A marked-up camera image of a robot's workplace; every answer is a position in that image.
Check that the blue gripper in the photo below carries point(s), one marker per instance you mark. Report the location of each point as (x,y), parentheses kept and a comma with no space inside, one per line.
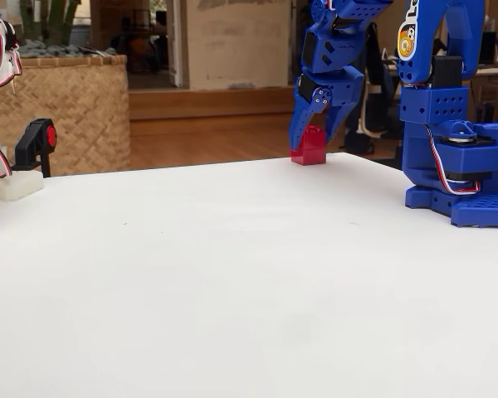
(339,92)

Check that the red lego brick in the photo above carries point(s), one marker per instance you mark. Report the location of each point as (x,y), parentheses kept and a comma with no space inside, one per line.
(313,153)

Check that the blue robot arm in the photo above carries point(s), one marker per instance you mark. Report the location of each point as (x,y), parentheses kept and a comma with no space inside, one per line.
(427,108)

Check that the wooden step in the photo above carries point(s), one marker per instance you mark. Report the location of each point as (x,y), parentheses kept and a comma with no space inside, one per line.
(211,103)

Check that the woven basket planter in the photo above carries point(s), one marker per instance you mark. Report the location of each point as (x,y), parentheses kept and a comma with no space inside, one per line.
(66,112)

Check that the green cactus plant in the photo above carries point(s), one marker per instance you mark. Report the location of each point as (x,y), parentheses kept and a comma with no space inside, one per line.
(54,20)

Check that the black clamp with red knob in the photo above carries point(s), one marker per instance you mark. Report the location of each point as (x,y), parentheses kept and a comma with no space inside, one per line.
(35,141)

